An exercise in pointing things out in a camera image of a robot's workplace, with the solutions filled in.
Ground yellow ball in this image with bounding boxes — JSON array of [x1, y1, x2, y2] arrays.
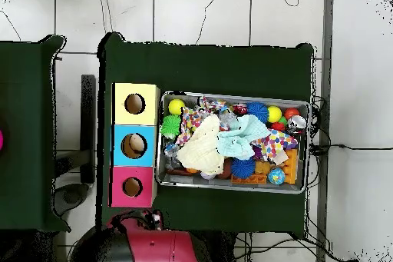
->
[[167, 98, 186, 116], [266, 105, 282, 124]]

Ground green spiky ball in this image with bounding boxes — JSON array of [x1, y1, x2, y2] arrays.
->
[[160, 114, 183, 139]]

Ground blue spiky ball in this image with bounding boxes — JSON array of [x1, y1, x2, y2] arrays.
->
[[246, 101, 270, 123]]

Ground blue globe ball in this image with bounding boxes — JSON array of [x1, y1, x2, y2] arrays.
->
[[267, 167, 286, 185]]

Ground polka dot cloth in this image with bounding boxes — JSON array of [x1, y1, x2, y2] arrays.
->
[[250, 128, 299, 164], [174, 95, 228, 147]]

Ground cream waffle cloth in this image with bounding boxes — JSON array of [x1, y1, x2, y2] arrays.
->
[[177, 114, 226, 176]]

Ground black power cable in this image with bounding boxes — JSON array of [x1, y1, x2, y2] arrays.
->
[[309, 143, 393, 156]]

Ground wire mesh bin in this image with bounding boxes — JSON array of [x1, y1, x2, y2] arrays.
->
[[155, 91, 311, 194]]

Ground wooden box with three holes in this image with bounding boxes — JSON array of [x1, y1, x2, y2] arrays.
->
[[108, 82, 161, 208]]

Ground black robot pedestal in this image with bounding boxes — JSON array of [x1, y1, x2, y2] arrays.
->
[[197, 230, 246, 262]]

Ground silver can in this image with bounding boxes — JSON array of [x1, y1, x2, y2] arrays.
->
[[286, 114, 307, 135]]

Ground orange ball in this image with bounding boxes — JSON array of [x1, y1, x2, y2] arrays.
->
[[283, 107, 301, 121]]

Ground mint waffle cloth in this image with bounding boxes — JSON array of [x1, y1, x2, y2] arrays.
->
[[216, 114, 272, 161]]

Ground dark green table cloth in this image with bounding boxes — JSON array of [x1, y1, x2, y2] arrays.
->
[[0, 35, 72, 233], [96, 32, 315, 240]]

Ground grey rounded base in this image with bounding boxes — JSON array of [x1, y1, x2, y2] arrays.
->
[[53, 183, 93, 217]]

